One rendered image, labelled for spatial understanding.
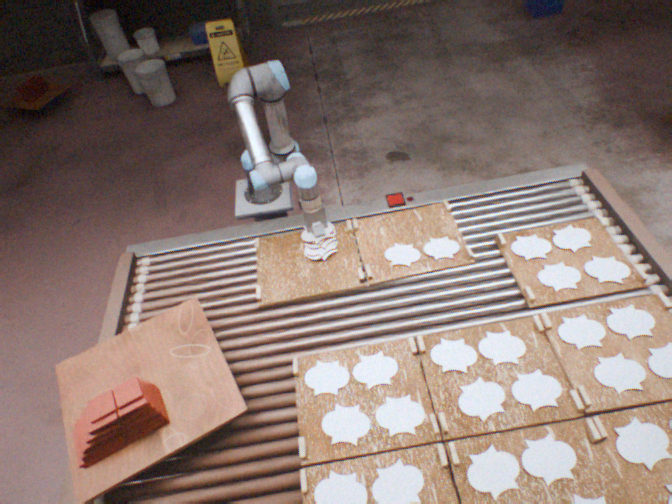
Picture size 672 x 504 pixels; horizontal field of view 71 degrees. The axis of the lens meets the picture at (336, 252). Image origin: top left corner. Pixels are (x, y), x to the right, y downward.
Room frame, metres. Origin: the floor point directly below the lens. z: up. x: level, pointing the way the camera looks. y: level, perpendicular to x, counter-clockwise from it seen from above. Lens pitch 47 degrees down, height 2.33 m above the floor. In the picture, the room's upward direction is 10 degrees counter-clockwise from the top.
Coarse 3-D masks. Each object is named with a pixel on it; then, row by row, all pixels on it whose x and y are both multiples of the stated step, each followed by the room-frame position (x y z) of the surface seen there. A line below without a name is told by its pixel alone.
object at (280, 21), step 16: (272, 0) 5.97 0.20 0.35; (288, 0) 5.98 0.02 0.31; (304, 0) 5.97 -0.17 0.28; (320, 0) 5.98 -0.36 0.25; (336, 0) 5.99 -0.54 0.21; (352, 0) 5.98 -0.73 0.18; (368, 0) 5.98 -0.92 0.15; (384, 0) 5.98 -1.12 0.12; (400, 0) 5.98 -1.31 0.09; (416, 0) 5.97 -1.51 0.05; (432, 0) 5.98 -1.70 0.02; (272, 16) 6.03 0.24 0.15; (288, 16) 5.99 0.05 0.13; (304, 16) 5.98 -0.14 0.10; (320, 16) 5.98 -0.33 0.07; (336, 16) 5.98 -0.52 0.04; (352, 16) 5.96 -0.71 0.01
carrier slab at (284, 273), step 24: (264, 240) 1.44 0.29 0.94; (288, 240) 1.42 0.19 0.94; (264, 264) 1.31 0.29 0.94; (288, 264) 1.28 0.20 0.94; (312, 264) 1.26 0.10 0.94; (336, 264) 1.24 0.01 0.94; (360, 264) 1.22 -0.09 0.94; (264, 288) 1.18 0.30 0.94; (288, 288) 1.16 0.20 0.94; (312, 288) 1.14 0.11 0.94; (336, 288) 1.12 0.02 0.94; (360, 288) 1.11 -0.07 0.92
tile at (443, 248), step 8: (432, 240) 1.26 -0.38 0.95; (440, 240) 1.25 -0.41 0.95; (448, 240) 1.25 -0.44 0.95; (424, 248) 1.23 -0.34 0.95; (432, 248) 1.22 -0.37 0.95; (440, 248) 1.21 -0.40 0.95; (448, 248) 1.20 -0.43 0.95; (456, 248) 1.20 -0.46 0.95; (432, 256) 1.18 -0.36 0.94; (440, 256) 1.17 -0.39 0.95; (448, 256) 1.17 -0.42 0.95
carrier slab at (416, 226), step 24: (384, 216) 1.46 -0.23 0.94; (408, 216) 1.43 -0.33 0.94; (432, 216) 1.40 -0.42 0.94; (360, 240) 1.34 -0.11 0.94; (384, 240) 1.32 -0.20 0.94; (408, 240) 1.29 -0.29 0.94; (456, 240) 1.25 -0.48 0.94; (384, 264) 1.19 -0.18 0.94; (432, 264) 1.15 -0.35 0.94; (456, 264) 1.13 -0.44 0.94
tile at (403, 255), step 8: (392, 248) 1.26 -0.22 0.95; (400, 248) 1.25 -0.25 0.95; (408, 248) 1.24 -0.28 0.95; (392, 256) 1.22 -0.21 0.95; (400, 256) 1.21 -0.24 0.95; (408, 256) 1.20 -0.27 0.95; (416, 256) 1.19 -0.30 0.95; (392, 264) 1.18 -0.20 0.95; (400, 264) 1.17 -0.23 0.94; (408, 264) 1.16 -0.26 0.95
